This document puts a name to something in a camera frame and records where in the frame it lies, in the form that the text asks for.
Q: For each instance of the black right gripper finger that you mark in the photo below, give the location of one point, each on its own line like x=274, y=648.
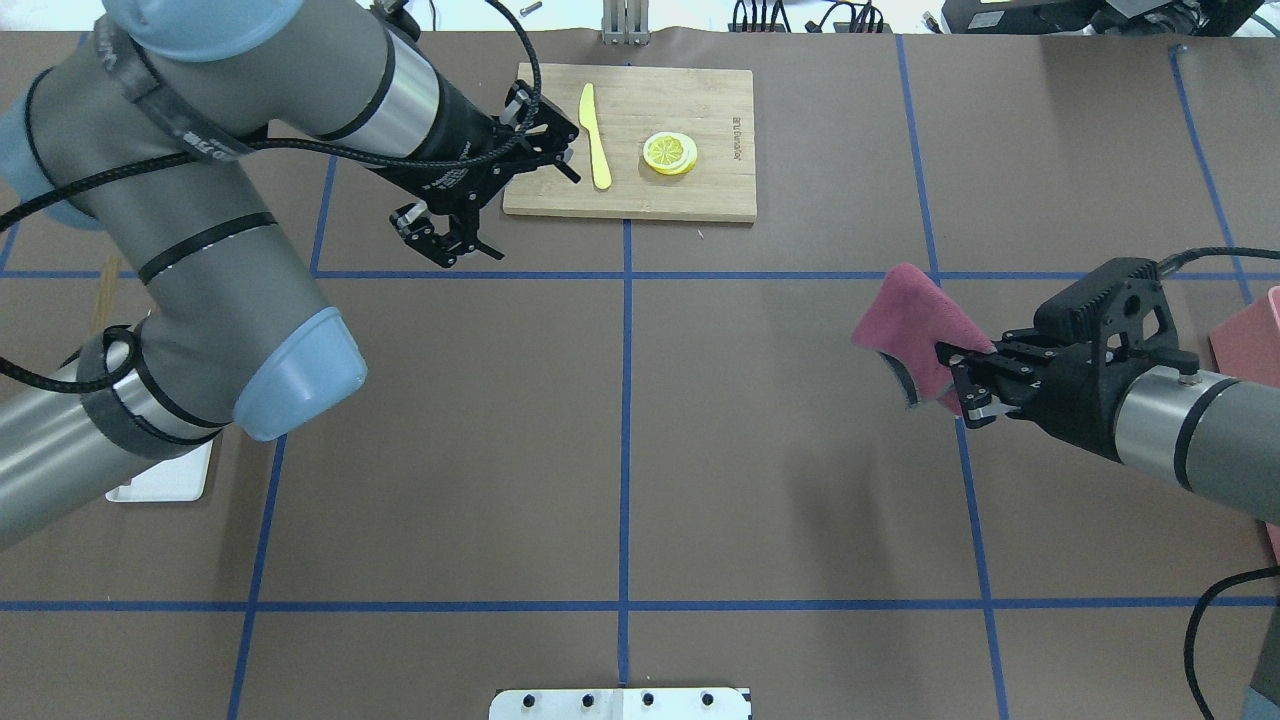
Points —
x=952, y=355
x=980, y=411

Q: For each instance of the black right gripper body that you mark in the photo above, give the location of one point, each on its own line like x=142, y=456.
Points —
x=1082, y=402

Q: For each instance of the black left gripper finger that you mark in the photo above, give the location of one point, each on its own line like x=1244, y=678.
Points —
x=481, y=246
x=564, y=166

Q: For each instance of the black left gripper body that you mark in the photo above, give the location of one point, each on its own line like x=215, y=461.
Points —
x=452, y=152

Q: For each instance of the pink wiping cloth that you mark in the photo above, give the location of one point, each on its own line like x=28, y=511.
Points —
x=907, y=319

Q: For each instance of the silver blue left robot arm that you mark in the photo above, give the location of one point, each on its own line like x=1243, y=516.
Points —
x=141, y=133

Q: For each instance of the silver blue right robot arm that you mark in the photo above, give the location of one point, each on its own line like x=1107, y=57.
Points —
x=1161, y=429

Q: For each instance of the yellow plastic knife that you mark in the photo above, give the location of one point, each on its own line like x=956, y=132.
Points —
x=601, y=174

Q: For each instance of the pink plastic bin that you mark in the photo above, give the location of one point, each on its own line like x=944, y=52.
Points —
x=1250, y=350

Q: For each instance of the bamboo cutting board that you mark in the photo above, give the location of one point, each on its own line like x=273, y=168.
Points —
x=715, y=107

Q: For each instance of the white rack tray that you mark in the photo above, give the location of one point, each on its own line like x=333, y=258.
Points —
x=178, y=480

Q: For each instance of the aluminium frame post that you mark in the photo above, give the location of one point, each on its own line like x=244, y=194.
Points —
x=625, y=23

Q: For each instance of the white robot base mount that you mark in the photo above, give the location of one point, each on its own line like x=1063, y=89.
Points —
x=623, y=703

